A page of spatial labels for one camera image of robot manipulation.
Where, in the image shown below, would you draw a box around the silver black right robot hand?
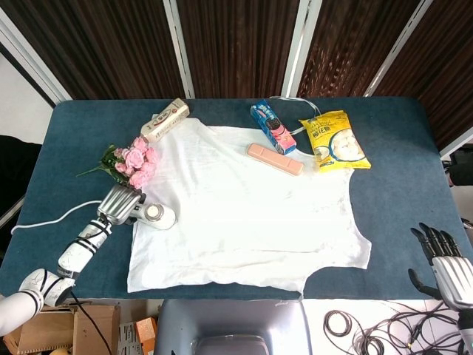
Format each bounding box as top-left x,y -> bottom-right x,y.
407,222 -> 473,312

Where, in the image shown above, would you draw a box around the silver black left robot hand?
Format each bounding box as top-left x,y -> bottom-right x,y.
96,184 -> 146,226

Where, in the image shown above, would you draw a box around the white handheld steamer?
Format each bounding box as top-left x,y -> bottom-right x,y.
127,201 -> 179,231

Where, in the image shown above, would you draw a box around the white cloth garment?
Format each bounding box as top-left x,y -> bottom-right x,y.
126,118 -> 372,295

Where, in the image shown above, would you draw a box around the pink flower bouquet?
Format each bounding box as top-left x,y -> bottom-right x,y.
76,136 -> 160,189

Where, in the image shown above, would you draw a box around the beige milk carton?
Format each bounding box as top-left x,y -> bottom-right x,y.
140,98 -> 191,143

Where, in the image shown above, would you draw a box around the black equipment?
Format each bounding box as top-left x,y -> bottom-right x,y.
443,146 -> 473,188

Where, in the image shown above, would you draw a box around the black chair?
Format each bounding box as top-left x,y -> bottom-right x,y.
0,135 -> 42,223

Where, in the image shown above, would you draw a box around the brown cardboard box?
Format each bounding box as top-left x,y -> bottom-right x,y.
3,302 -> 121,355

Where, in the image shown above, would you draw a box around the small orange box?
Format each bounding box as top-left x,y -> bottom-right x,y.
135,317 -> 159,355

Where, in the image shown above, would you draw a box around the dark teal table cover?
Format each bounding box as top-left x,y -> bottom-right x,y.
0,96 -> 473,301

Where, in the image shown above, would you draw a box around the grey robot torso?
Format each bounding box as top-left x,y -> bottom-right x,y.
153,298 -> 313,355

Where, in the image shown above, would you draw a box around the pink rectangular bar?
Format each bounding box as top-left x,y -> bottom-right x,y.
246,143 -> 305,177

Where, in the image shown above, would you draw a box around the blue cookie box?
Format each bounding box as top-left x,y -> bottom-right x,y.
250,99 -> 298,156

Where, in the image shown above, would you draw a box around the yellow snack bag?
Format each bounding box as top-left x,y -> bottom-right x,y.
298,109 -> 372,174

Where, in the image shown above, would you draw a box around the brown folding partition screen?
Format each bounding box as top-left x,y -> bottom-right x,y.
0,0 -> 473,151

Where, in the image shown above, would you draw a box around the tangled dark cables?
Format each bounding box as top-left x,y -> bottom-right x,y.
350,300 -> 463,355

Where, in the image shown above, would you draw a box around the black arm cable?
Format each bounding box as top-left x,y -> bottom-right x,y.
69,291 -> 113,355

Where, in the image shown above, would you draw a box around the coiled dark cable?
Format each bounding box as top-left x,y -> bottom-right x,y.
323,309 -> 355,339

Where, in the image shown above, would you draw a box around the thin white cable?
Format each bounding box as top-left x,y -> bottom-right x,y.
268,95 -> 319,136

